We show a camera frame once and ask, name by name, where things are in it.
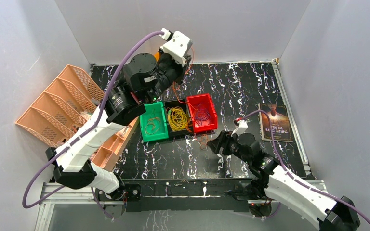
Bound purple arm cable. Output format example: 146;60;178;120
234;110;370;231
22;30;165;220

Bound orange cable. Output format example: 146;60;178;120
144;46;211;151

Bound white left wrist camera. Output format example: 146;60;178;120
159;28;193;67

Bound red plastic bin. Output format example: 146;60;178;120
186;93;218;133

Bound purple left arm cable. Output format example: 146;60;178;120
22;30;165;220

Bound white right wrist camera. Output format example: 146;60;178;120
232;118;248;136

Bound black plastic bin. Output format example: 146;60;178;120
163;99;193;138

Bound pink plastic file organizer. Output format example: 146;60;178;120
16;65;139;171

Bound dark book three days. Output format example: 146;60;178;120
259;103;293;142

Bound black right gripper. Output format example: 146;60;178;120
207;130;251;165

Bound yellow plastic bin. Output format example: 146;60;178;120
154;52;160;61

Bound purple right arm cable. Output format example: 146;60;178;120
234;110;370;231

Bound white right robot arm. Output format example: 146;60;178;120
207;131;360;231

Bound green plastic bin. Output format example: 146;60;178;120
139;102;169;142

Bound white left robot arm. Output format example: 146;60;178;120
46;51;192;200

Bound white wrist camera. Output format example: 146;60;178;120
232;118;248;136
159;28;193;67

